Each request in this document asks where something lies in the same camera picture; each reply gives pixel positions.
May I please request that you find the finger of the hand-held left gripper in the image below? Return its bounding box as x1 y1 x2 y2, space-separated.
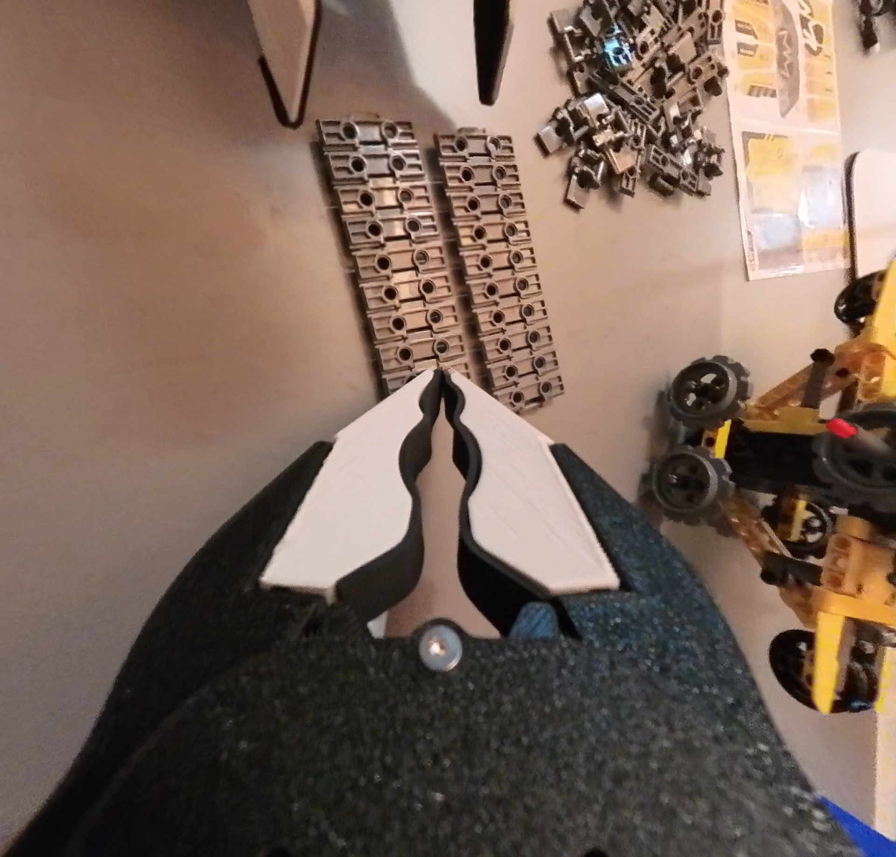
474 0 518 107
238 0 322 128

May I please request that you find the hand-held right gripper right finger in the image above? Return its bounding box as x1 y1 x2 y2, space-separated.
441 369 623 599

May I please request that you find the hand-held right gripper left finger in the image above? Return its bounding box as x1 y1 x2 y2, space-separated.
259 369 445 602

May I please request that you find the pile of grey track links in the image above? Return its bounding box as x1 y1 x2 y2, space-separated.
535 0 743 209

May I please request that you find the short grey track strip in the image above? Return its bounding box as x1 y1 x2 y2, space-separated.
315 117 471 399

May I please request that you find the assembled grey track strip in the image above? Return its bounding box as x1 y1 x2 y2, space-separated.
433 127 567 413

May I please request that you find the yellow black brick vehicle model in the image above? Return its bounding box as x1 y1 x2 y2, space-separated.
640 258 896 717

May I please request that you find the yellow grey sticker sheet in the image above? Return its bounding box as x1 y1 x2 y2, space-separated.
724 0 844 282

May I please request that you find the white lamp base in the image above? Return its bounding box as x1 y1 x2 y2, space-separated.
843 149 896 291

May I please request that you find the black usb cable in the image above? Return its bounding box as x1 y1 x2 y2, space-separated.
847 0 886 49

